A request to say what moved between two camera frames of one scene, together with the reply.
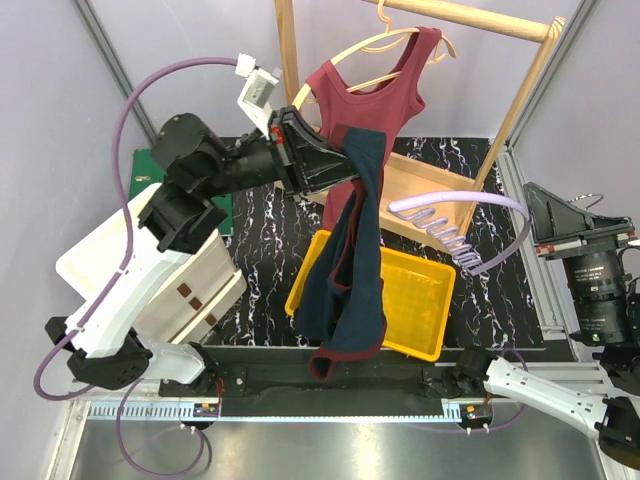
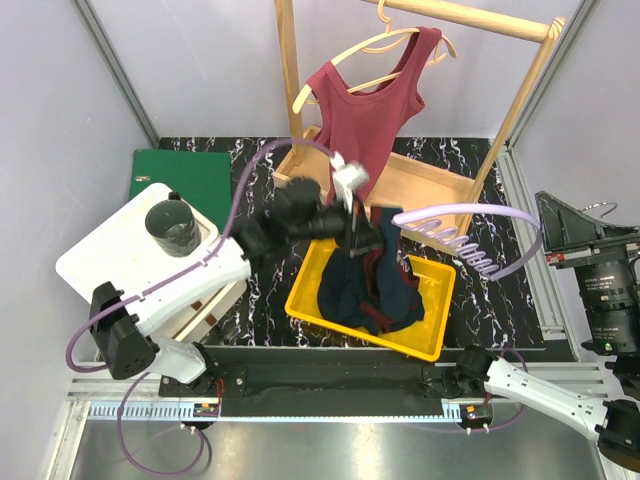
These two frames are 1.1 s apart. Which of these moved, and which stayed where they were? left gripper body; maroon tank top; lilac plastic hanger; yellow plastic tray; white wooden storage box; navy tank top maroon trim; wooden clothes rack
Moved: left gripper body; navy tank top maroon trim; lilac plastic hanger
Stayed: maroon tank top; yellow plastic tray; white wooden storage box; wooden clothes rack
